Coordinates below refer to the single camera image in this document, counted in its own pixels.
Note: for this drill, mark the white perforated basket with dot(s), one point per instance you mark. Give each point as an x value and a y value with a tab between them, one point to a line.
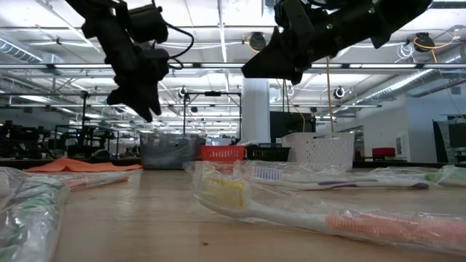
320	151

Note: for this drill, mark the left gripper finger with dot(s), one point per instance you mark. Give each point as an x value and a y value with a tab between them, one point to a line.
131	99
154	100

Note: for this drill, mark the white square pillar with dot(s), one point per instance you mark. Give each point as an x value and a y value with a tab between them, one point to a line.
255	109

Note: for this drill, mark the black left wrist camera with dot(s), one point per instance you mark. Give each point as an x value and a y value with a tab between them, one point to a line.
147	23

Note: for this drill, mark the grey plastic bin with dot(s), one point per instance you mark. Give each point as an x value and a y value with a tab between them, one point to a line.
167	153

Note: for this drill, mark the red box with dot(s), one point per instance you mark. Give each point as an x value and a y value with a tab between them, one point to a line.
383	152

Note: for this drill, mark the purple white toothbrush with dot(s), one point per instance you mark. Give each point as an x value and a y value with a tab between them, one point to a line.
346	183

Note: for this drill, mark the silver ventilation duct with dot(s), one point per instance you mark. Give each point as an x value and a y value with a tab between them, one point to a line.
22	52
411	82

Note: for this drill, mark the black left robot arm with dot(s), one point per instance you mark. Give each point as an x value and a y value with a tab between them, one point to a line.
105	32

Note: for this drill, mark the black background robot stations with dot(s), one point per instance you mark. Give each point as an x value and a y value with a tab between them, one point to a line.
87	142

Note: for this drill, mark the orange plastic bin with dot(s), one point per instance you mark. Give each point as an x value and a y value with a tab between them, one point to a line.
222	153

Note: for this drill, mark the dark glass cabinet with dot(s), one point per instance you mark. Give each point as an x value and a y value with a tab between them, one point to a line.
455	140

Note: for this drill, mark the black background rig frame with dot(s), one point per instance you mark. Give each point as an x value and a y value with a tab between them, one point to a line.
213	93

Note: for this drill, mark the long ceiling light strip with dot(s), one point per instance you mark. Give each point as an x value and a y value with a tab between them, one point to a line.
87	66

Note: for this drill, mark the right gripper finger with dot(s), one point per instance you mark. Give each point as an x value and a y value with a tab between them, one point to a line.
296	74
271	62

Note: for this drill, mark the black plastic bin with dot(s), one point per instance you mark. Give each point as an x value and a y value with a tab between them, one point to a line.
269	153

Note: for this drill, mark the black monitor panel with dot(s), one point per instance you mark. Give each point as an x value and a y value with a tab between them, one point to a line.
287	125

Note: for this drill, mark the green white toothbrush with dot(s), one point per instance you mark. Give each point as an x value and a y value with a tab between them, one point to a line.
435	177
32	218

